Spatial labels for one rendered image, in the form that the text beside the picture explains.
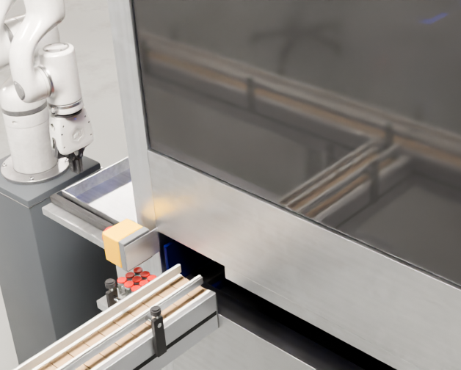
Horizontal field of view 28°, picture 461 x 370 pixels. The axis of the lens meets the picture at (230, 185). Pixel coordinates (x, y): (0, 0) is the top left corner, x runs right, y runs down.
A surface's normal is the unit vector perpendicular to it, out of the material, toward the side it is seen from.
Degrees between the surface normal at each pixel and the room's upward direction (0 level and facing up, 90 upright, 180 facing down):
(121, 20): 90
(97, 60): 0
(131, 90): 90
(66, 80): 90
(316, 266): 90
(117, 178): 0
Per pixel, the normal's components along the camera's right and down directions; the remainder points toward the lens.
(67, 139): 0.66, 0.34
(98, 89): -0.06, -0.85
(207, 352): -0.69, 0.41
